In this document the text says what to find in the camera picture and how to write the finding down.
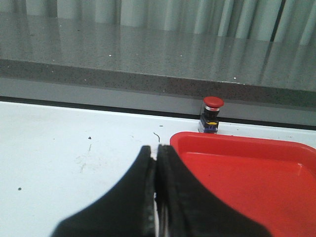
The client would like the red mushroom push button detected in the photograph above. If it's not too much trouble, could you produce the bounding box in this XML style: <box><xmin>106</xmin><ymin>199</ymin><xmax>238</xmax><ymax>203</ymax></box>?
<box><xmin>198</xmin><ymin>96</ymin><xmax>224</xmax><ymax>134</ymax></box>

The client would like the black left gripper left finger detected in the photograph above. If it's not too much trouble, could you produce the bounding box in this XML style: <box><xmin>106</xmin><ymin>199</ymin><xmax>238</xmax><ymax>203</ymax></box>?
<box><xmin>52</xmin><ymin>146</ymin><xmax>156</xmax><ymax>237</ymax></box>

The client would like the grey stone counter ledge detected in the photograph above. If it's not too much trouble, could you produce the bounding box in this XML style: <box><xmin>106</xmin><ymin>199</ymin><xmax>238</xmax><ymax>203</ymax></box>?
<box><xmin>0</xmin><ymin>12</ymin><xmax>316</xmax><ymax>126</ymax></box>

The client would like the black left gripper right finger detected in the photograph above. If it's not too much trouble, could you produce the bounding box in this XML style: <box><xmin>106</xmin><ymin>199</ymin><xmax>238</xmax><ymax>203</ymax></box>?
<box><xmin>156</xmin><ymin>145</ymin><xmax>271</xmax><ymax>237</ymax></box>

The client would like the red plastic tray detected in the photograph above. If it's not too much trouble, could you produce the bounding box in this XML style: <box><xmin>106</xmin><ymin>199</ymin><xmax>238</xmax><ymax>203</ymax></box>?
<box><xmin>170</xmin><ymin>132</ymin><xmax>316</xmax><ymax>237</ymax></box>

